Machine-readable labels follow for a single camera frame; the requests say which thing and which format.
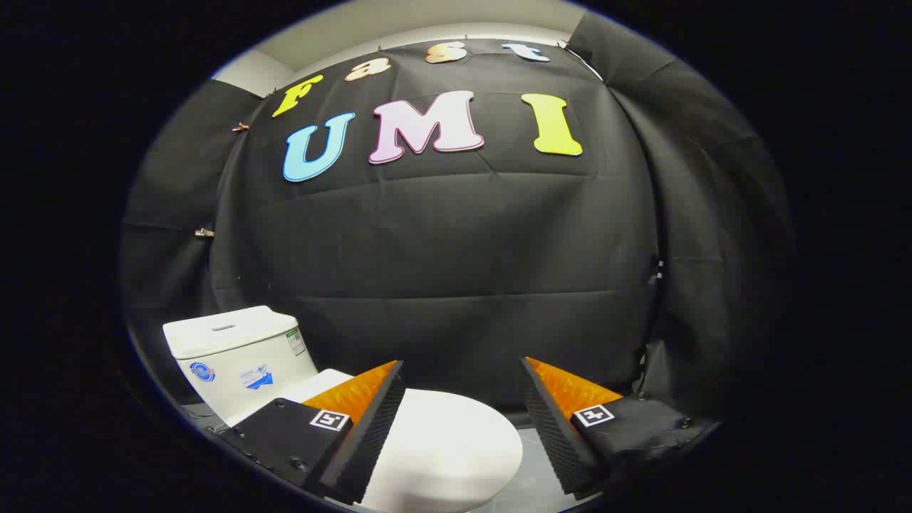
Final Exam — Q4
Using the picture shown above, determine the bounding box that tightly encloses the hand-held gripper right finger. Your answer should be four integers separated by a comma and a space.
522, 356, 714, 498

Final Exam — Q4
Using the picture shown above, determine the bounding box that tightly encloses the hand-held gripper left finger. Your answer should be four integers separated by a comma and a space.
227, 360, 408, 505

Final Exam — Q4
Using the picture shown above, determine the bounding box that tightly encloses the white toilet lid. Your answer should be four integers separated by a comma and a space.
281, 368, 524, 513

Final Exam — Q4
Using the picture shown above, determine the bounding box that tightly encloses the black backdrop cloth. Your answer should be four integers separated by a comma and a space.
121, 11, 796, 428

